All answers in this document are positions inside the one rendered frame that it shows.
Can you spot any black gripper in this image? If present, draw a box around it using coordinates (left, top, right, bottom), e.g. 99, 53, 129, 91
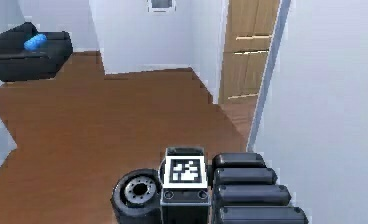
110, 168, 164, 224

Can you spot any black sofa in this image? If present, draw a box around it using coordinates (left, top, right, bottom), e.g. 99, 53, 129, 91
0, 21, 74, 83

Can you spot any wooden room door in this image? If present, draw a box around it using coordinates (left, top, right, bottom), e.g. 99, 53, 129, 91
218, 0, 282, 105

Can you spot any blue cushion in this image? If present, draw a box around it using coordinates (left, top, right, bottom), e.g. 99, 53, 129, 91
23, 33, 48, 52

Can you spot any framed wall picture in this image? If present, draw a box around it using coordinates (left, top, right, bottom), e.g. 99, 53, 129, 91
147, 0, 177, 14

